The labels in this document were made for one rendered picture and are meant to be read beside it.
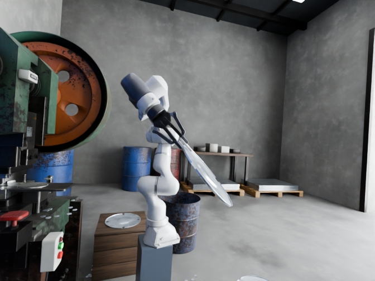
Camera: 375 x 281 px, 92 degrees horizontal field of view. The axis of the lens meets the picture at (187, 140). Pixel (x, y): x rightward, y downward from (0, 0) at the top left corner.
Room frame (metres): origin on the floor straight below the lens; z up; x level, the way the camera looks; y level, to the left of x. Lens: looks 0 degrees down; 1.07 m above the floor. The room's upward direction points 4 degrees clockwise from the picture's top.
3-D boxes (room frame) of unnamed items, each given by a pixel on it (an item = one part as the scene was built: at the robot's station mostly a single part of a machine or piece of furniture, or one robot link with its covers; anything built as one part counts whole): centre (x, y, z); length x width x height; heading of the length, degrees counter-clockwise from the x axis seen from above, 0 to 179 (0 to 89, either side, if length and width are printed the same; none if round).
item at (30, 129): (0.94, 0.88, 1.04); 0.17 x 0.15 x 0.30; 104
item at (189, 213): (1.90, 0.03, 0.24); 0.42 x 0.42 x 0.48
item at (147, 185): (1.12, 0.20, 0.71); 0.18 x 0.11 x 0.25; 88
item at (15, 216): (0.67, 0.62, 0.72); 0.07 x 0.06 x 0.08; 104
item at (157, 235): (1.13, 0.12, 0.52); 0.22 x 0.19 x 0.14; 111
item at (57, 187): (0.98, 0.75, 0.72); 0.25 x 0.14 x 0.14; 104
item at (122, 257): (1.57, 0.51, 0.18); 0.40 x 0.38 x 0.35; 110
